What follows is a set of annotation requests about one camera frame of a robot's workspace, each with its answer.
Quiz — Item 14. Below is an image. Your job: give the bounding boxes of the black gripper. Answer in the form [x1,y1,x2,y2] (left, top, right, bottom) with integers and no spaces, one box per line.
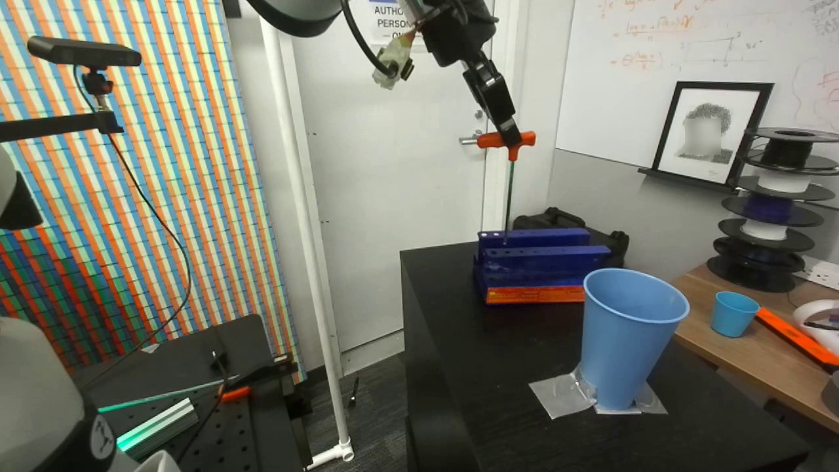
[463,54,521,141]

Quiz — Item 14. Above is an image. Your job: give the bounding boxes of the orange T-handle hex tool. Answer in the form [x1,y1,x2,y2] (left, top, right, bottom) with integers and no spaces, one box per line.
[474,131,538,231]

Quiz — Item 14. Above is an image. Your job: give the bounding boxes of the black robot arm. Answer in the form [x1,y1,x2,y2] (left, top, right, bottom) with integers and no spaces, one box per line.
[246,0,521,146]

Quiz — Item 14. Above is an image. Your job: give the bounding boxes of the blue tool holder block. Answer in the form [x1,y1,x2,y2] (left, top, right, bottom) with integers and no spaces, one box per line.
[474,231,609,304]

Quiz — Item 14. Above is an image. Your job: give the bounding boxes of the large blue plastic cup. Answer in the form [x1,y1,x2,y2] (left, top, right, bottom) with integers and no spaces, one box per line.
[579,266,689,409]

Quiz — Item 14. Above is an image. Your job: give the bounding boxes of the small blue cup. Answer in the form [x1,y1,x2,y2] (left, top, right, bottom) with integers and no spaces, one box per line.
[710,291,758,337]

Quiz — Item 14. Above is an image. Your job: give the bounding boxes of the white whiteboard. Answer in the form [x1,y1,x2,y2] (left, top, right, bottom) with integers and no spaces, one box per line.
[555,0,839,168]

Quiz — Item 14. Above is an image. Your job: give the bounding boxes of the black bag behind block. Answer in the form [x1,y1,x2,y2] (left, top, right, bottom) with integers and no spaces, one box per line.
[511,207,630,264]

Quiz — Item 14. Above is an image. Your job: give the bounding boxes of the black framed picture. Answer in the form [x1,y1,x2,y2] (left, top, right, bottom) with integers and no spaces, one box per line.
[652,82,773,186]

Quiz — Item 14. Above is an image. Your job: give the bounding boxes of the stack of filament spools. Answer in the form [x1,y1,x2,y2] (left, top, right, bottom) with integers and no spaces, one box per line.
[707,127,839,293]

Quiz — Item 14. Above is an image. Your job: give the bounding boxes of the black breadboard side table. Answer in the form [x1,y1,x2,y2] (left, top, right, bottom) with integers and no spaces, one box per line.
[75,314,302,472]

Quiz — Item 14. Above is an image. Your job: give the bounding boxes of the black camera on stand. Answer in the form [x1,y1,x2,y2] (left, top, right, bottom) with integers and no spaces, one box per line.
[0,33,145,143]

